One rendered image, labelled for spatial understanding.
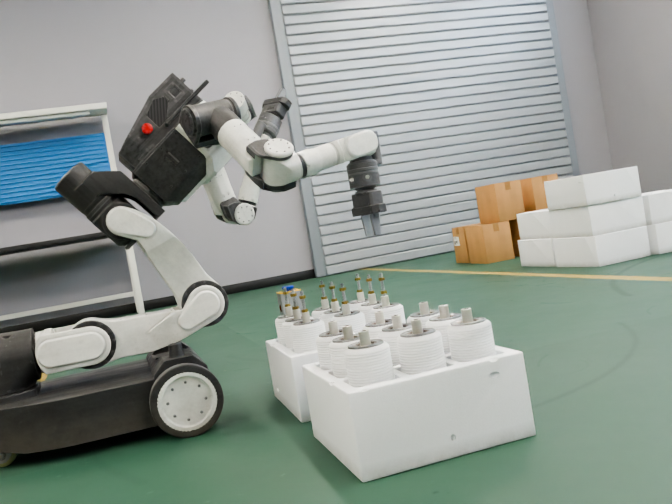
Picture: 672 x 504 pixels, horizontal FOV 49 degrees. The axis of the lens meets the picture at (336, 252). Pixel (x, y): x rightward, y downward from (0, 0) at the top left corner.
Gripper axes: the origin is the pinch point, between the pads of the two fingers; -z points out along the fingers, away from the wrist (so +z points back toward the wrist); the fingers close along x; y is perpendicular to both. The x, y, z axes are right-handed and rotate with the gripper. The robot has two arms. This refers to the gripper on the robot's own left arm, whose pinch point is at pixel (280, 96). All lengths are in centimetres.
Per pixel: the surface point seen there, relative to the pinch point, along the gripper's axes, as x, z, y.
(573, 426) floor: 128, 108, -5
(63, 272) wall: -423, -18, -179
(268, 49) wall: -315, -285, -210
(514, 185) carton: -60, -158, -292
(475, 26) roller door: -181, -405, -346
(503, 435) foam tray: 118, 115, 5
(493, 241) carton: -71, -112, -300
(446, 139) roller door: -200, -285, -380
